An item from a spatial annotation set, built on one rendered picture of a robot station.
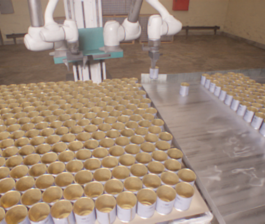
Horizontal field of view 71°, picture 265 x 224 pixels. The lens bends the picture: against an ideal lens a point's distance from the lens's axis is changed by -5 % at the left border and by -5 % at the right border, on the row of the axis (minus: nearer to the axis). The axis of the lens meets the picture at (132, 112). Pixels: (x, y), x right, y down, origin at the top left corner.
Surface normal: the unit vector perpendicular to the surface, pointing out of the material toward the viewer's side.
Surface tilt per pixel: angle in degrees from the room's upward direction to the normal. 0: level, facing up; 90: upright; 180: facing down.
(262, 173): 0
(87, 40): 90
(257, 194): 0
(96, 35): 90
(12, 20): 90
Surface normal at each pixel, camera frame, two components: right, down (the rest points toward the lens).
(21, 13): 0.20, 0.51
